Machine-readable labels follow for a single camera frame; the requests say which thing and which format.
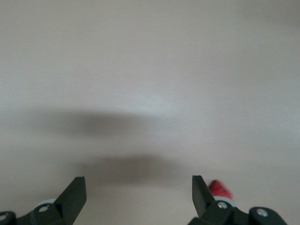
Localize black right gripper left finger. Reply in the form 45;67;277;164
0;177;87;225

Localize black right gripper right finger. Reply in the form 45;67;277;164
187;175;288;225

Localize red strawberry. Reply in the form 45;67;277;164
208;180;235;201

